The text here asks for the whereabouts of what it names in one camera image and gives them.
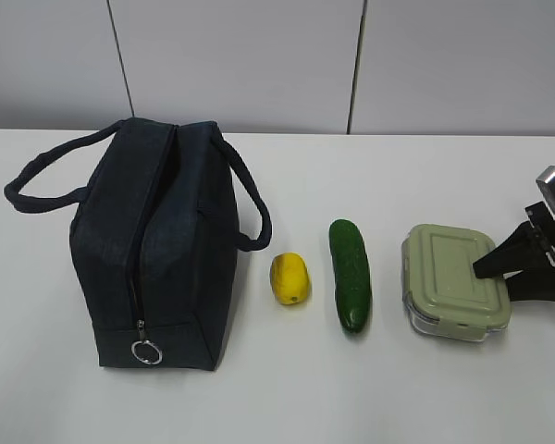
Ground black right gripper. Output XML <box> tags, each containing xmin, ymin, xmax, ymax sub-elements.
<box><xmin>473</xmin><ymin>202</ymin><xmax>555</xmax><ymax>302</ymax></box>

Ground glass container green lid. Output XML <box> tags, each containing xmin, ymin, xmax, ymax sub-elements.
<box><xmin>401</xmin><ymin>224</ymin><xmax>512</xmax><ymax>342</ymax></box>

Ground green cucumber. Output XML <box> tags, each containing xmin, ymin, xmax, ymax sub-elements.
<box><xmin>328</xmin><ymin>219</ymin><xmax>372</xmax><ymax>334</ymax></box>

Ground dark navy lunch bag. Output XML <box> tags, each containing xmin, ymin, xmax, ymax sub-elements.
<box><xmin>4</xmin><ymin>117</ymin><xmax>272</xmax><ymax>371</ymax></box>

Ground yellow lemon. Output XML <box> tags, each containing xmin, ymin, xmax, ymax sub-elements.
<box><xmin>269</xmin><ymin>253</ymin><xmax>311</xmax><ymax>305</ymax></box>

